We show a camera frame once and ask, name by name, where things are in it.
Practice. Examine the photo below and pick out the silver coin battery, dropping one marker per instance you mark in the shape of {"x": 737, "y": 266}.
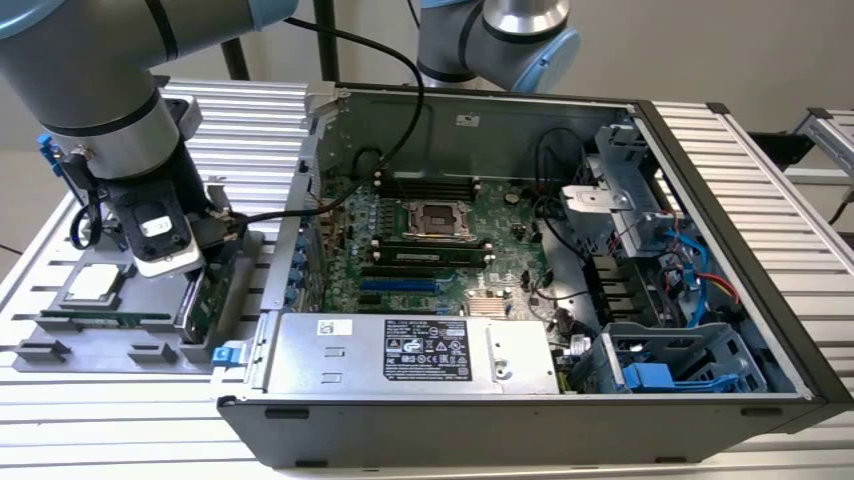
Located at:
{"x": 513, "y": 197}

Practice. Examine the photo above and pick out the green RAM stick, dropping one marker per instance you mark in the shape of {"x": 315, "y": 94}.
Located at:
{"x": 134, "y": 318}

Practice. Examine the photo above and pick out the silver CPU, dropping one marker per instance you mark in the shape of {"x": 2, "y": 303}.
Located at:
{"x": 94, "y": 282}

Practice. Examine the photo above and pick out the black stand pole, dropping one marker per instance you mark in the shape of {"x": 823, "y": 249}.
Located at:
{"x": 237, "y": 60}
{"x": 323, "y": 60}

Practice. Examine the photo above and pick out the silver heatsink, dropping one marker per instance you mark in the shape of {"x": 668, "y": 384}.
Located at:
{"x": 489, "y": 307}

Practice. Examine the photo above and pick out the green motherboard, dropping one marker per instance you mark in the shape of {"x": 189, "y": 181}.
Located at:
{"x": 508, "y": 240}

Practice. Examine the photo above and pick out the hard disk in blue carrier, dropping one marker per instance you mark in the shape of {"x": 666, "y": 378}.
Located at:
{"x": 47, "y": 150}

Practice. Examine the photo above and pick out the green graphics card black cooler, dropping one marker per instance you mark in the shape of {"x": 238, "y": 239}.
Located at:
{"x": 214, "y": 300}

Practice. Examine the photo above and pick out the grey power supply unit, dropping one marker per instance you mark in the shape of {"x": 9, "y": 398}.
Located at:
{"x": 374, "y": 360}

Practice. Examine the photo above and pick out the white camera with dark face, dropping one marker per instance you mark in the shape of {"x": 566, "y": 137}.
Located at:
{"x": 167, "y": 265}

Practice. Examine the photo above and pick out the silver metal bracket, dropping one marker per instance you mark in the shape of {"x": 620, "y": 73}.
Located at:
{"x": 594, "y": 200}

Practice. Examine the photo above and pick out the CPU socket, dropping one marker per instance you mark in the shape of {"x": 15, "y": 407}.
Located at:
{"x": 437, "y": 217}

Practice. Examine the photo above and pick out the grey parts rack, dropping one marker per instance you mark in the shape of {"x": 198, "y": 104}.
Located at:
{"x": 154, "y": 310}

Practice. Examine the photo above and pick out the grey metal drive bay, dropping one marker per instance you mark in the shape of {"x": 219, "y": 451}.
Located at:
{"x": 617, "y": 142}

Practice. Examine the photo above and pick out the black RAM stick with label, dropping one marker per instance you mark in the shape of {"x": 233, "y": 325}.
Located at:
{"x": 417, "y": 257}

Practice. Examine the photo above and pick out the black expansion slot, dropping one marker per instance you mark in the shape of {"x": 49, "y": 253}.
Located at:
{"x": 401, "y": 272}

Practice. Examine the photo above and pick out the blue expansion slot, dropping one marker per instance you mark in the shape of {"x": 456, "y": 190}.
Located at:
{"x": 401, "y": 287}

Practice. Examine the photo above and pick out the blue case latch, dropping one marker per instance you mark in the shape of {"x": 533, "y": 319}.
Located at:
{"x": 223, "y": 356}

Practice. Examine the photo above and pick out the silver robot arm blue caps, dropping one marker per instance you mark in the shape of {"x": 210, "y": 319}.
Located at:
{"x": 81, "y": 75}

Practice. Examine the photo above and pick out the grey blue drive cage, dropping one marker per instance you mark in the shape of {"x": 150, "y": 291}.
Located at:
{"x": 728, "y": 345}

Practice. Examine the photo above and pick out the black grey PC case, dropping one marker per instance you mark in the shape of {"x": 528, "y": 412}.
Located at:
{"x": 468, "y": 430}

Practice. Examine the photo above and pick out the aluminium side table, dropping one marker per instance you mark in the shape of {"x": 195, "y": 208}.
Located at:
{"x": 831, "y": 132}

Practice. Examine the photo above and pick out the silver white wrist camera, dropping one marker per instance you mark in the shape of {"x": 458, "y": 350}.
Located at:
{"x": 187, "y": 120}

